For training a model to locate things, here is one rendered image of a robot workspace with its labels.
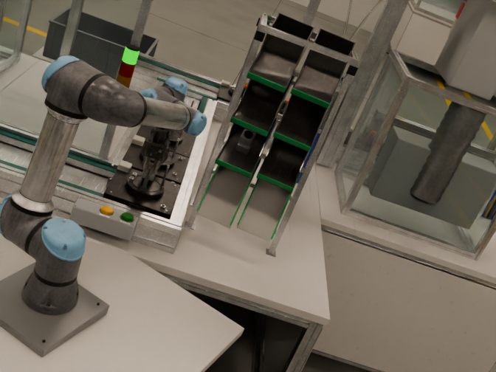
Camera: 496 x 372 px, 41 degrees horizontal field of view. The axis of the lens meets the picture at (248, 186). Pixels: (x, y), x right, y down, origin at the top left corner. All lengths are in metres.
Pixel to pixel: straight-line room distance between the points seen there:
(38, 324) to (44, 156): 0.44
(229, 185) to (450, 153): 1.07
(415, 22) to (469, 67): 7.77
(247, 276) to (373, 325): 1.10
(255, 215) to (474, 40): 1.20
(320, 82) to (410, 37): 8.56
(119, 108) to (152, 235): 0.72
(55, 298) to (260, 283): 0.78
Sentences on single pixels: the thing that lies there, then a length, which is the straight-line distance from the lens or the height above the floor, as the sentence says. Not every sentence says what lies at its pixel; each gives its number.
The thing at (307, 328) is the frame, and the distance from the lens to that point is 2.39.
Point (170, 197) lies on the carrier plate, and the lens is 2.43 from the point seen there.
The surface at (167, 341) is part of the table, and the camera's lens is 1.98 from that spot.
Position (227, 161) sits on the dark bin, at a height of 1.20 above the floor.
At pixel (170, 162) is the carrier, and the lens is 2.63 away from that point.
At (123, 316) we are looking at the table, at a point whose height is 0.86.
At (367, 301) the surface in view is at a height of 0.52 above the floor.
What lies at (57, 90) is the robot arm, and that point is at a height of 1.46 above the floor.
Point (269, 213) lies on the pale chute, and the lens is 2.38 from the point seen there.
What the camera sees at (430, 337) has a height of 0.44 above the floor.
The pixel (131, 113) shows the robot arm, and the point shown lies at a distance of 1.71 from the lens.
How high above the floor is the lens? 2.13
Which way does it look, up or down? 25 degrees down
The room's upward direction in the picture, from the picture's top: 22 degrees clockwise
